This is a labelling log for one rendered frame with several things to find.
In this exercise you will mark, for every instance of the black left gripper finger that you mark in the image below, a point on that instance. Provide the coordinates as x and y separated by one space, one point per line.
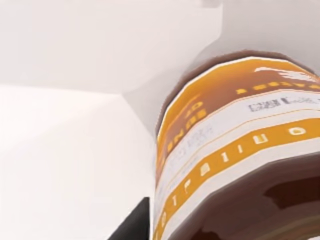
135 222

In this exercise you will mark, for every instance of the brown jar with orange label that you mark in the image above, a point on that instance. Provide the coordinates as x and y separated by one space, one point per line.
237 140

